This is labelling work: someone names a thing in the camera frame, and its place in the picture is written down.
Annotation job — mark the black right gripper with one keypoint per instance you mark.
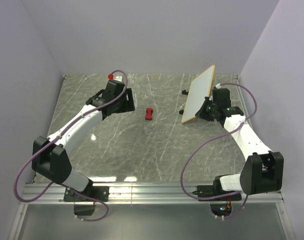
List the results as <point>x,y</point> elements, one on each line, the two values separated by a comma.
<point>201,112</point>

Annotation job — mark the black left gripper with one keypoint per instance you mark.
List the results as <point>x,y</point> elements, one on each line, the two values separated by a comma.
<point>129,105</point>

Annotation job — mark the yellow framed whiteboard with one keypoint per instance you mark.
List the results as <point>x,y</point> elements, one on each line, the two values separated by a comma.
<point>199,88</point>

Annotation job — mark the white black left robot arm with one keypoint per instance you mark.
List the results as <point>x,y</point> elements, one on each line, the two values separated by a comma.
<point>52,153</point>

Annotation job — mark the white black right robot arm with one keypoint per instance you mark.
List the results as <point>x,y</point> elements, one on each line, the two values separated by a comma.
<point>263,168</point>

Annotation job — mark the black whiteboard stand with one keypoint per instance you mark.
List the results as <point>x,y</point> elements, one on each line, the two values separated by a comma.
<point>184,92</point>

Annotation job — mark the red left emergency button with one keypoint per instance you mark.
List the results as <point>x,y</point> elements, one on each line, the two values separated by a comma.
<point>110,76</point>

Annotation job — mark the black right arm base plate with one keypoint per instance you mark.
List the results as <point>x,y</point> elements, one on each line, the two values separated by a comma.
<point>215,193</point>

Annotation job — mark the aluminium mounting rail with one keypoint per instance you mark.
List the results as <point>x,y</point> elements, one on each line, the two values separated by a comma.
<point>139,193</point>

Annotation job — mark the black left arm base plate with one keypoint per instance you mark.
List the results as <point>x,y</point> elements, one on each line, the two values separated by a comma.
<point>100,193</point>

